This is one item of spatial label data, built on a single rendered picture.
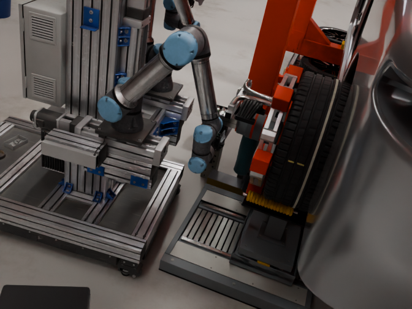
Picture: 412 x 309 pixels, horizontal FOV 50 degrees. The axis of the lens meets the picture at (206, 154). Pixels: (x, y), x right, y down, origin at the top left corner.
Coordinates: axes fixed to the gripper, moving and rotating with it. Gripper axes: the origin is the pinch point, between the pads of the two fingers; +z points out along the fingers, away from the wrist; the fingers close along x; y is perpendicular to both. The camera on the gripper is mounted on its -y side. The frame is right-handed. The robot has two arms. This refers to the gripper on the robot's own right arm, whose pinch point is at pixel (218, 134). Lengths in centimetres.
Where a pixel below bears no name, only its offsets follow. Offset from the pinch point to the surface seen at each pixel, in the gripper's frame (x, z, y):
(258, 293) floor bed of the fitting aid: -43, -16, -75
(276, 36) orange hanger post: -8, 64, 35
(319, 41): -30, 259, -14
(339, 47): -50, 263, -15
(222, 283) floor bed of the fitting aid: -23, -18, -75
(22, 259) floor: 79, -45, -83
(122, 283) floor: 26, -36, -83
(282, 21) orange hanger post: -9, 64, 44
